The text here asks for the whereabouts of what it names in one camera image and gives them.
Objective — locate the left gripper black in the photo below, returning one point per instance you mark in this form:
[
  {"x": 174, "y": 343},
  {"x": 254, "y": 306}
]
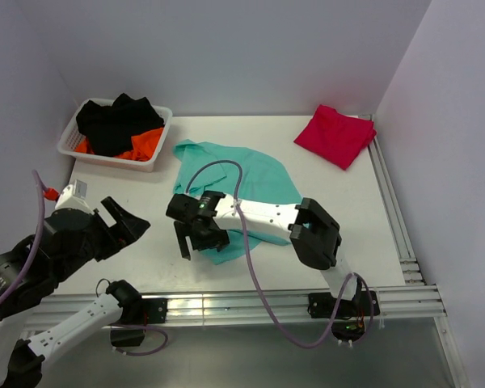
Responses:
[{"x": 131, "y": 229}]

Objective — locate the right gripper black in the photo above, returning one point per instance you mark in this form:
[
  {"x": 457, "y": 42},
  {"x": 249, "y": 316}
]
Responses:
[{"x": 219, "y": 239}]

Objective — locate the teal t-shirt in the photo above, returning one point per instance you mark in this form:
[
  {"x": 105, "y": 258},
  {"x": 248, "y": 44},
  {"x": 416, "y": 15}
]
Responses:
[{"x": 205, "y": 167}]

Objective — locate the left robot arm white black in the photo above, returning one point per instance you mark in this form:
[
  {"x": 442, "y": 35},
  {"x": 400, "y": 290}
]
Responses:
[{"x": 27, "y": 276}]

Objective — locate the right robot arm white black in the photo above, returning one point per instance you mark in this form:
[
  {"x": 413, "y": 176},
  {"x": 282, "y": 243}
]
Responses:
[{"x": 314, "y": 234}]

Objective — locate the orange t-shirt in basket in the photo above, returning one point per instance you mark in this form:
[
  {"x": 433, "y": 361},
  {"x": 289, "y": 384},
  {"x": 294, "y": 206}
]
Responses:
[{"x": 121, "y": 143}]

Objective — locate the black t-shirt in basket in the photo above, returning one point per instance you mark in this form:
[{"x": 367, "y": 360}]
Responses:
[{"x": 135, "y": 114}]

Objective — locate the white plastic basket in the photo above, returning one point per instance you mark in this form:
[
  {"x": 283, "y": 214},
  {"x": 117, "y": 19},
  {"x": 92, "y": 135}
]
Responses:
[{"x": 71, "y": 137}]

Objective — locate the folded red t-shirt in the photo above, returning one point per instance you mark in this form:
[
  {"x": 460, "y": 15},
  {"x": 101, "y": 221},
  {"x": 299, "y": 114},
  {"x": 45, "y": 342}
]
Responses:
[{"x": 337, "y": 138}]

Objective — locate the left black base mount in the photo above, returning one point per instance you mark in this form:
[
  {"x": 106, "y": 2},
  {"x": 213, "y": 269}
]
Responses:
[{"x": 133, "y": 327}]

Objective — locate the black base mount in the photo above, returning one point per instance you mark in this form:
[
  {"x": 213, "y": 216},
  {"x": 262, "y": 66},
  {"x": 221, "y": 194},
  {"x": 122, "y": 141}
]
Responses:
[
  {"x": 133, "y": 327},
  {"x": 350, "y": 318}
]

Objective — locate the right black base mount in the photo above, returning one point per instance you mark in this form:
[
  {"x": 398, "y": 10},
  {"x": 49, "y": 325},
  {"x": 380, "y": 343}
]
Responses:
[{"x": 350, "y": 318}]

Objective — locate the aluminium right side rail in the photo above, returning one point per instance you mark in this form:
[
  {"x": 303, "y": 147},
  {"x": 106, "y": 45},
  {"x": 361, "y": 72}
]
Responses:
[{"x": 406, "y": 256}]

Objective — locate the aluminium rail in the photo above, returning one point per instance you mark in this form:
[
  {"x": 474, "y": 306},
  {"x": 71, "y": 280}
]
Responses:
[
  {"x": 245, "y": 307},
  {"x": 406, "y": 256}
]

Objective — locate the aluminium front rail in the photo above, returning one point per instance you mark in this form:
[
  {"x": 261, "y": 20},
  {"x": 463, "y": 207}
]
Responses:
[{"x": 245, "y": 307}]

